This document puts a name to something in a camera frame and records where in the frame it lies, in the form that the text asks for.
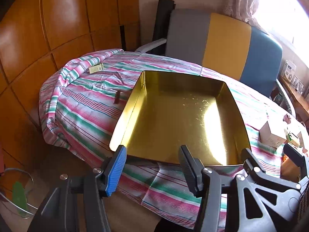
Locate white cardboard box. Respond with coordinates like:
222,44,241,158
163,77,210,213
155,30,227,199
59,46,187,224
259,120,288,149

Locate cream medicine box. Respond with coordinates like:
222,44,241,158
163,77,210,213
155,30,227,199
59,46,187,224
89,63,105,74

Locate striped pink green tablecloth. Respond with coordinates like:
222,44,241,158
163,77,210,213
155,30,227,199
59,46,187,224
39,49,309,230

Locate grey yellow blue armchair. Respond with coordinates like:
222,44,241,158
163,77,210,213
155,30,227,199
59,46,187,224
134,8,296,116

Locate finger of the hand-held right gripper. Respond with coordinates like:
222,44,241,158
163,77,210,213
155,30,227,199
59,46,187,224
284,143,309,186
227,147,302,232

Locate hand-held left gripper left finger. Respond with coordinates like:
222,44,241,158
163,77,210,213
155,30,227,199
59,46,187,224
29,145,127,232

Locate row of white cups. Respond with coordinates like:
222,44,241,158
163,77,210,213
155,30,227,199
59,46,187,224
293,76,305,93

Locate gold-lined metal tin container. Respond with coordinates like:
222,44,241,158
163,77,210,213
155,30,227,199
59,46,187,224
109,70,251,167

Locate wooden side desk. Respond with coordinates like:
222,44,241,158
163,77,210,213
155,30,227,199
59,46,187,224
278,77,309,116

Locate green plastic piece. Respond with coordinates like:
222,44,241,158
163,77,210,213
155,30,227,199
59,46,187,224
12,181,28,213

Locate metal wire stand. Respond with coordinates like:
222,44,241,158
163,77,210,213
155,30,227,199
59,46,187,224
0,167,37,219

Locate window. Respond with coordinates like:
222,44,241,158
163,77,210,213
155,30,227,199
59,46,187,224
253,0,309,51

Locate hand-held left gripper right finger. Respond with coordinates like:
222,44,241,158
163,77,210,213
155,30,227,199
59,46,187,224
178,145,232,232

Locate white boxes on desk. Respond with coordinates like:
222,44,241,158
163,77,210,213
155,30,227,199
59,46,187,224
281,60,297,80

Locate black rolled mat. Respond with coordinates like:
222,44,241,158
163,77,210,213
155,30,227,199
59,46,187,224
153,0,176,41

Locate wooden wardrobe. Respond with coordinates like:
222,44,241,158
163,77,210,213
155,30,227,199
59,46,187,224
0,0,140,150

